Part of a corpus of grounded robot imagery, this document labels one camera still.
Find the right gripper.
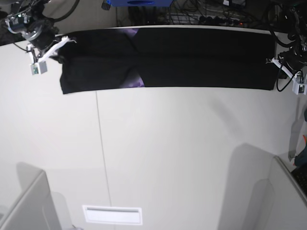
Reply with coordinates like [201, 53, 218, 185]
[23, 20, 76, 75]

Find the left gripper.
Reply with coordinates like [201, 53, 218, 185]
[266, 51, 307, 95]

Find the black T-shirt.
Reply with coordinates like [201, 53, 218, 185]
[58, 27, 278, 94]

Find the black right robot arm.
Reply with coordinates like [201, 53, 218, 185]
[0, 0, 79, 75]

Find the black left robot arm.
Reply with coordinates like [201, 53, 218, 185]
[264, 0, 307, 95]

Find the blue box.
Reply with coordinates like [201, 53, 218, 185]
[108, 0, 173, 7]

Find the black power strip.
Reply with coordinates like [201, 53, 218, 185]
[199, 16, 244, 26]

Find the teal orange tool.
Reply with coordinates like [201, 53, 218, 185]
[292, 135, 307, 174]

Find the black keyboard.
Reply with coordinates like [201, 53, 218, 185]
[291, 166, 307, 195]

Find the white right partition panel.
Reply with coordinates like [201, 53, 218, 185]
[253, 156, 307, 230]

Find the white partition panel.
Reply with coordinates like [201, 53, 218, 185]
[253, 156, 307, 230]
[0, 170, 62, 230]

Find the white left partition panel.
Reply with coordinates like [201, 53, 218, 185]
[0, 170, 62, 230]

